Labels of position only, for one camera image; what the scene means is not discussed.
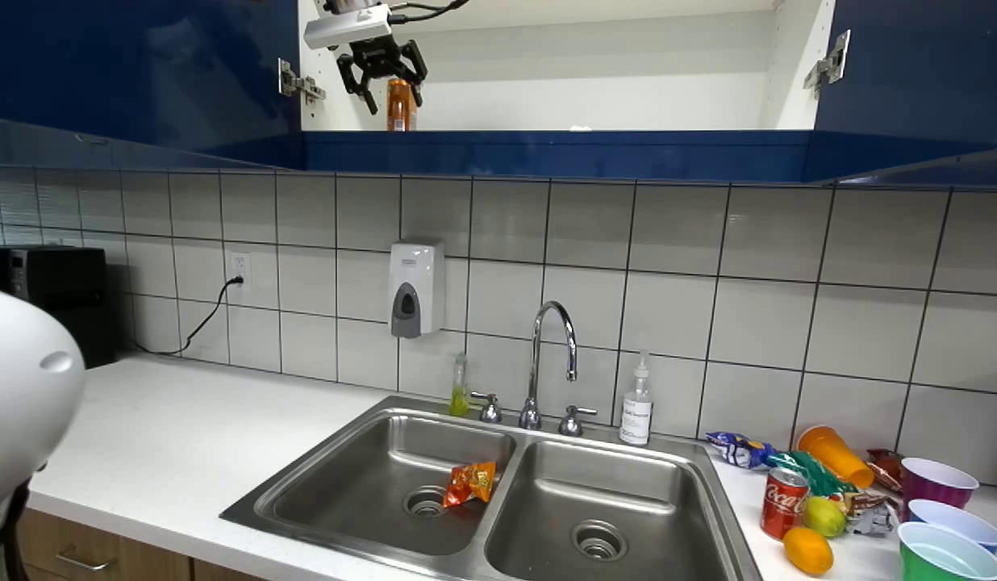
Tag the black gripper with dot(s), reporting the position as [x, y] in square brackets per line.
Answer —
[383, 58]

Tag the orange soda can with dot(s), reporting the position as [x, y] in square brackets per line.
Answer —
[400, 106]

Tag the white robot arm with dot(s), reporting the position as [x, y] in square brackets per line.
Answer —
[148, 451]

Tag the blue upper cabinet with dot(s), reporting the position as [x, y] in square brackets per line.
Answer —
[719, 90]

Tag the blue left cabinet door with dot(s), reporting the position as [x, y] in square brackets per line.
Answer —
[167, 72]

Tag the blue cabinet door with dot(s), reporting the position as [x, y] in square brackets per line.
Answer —
[919, 68]
[167, 72]

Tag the blue right cabinet door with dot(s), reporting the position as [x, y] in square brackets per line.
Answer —
[919, 68]

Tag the wooden lower cabinet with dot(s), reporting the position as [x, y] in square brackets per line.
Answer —
[60, 550]

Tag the red cola can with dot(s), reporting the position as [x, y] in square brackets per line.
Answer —
[783, 501]

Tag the green dish soap bottle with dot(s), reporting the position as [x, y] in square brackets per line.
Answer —
[459, 402]

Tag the black microwave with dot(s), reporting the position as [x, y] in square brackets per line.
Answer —
[72, 284]

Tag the stainless steel double sink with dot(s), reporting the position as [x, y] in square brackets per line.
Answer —
[564, 509]

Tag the orange snack wrapper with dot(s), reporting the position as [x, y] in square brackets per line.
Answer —
[468, 482]

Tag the clear hand soap bottle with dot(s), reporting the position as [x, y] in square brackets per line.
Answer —
[635, 406]

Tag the blue snack bag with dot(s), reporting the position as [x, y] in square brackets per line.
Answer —
[744, 453]

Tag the orange plastic cup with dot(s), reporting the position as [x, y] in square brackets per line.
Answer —
[833, 453]

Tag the green apple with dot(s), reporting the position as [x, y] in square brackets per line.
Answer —
[823, 513]

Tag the orange fruit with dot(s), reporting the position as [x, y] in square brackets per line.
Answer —
[808, 550]

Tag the purple plastic cup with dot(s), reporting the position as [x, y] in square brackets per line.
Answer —
[928, 480]

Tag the green plastic cup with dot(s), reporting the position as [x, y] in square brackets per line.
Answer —
[932, 554]

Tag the blue plastic cup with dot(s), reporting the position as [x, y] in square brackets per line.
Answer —
[955, 519]

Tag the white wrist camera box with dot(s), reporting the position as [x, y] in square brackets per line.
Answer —
[346, 21]

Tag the white wall soap dispenser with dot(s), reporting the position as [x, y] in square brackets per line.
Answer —
[417, 288]

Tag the white wall outlet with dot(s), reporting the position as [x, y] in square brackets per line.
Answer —
[236, 268]

